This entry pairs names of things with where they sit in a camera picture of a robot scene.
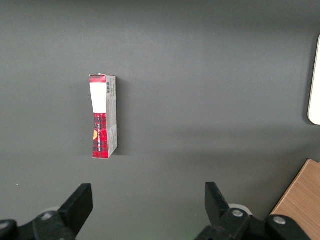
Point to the cream plastic tray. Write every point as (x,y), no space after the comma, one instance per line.
(315,87)

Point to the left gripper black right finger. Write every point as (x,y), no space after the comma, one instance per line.
(220,212)

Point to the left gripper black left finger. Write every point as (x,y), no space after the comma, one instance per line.
(75,212)

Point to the oak wooden drawer cabinet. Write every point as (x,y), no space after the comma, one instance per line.
(305,197)

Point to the red tartan biscuit box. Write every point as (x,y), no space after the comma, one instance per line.
(98,97)

